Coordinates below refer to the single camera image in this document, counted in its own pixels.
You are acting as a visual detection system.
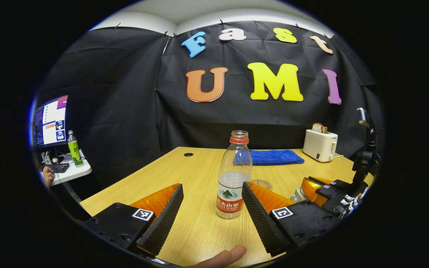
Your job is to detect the blue folded towel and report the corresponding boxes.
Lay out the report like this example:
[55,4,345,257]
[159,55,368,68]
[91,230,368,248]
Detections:
[249,150,305,166]

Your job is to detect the green drink bottle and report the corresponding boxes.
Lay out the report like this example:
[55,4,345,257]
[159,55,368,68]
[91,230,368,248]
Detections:
[67,130,84,168]

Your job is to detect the clear plastic water bottle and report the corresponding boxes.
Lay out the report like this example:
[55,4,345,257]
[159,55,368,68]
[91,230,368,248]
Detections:
[216,130,253,219]

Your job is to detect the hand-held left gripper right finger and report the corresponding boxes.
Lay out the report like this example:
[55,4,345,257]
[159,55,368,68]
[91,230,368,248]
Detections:
[241,181,340,257]

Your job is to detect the black keyboard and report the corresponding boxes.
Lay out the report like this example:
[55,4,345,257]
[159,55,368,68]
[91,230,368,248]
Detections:
[45,163,70,173]

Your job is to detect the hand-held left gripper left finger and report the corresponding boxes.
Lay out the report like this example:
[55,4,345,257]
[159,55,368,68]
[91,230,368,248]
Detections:
[82,183,184,257]

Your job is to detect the white side table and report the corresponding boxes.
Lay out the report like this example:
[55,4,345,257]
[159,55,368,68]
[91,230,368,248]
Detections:
[39,149,92,186]

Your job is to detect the computer monitor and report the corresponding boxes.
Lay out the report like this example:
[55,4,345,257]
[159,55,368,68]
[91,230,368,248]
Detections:
[33,95,69,149]

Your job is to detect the white toaster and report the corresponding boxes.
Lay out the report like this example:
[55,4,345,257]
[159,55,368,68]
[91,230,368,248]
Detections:
[303,129,339,163]

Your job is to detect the round cork coaster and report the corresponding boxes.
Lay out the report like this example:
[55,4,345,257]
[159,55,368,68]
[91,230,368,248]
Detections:
[250,179,273,191]

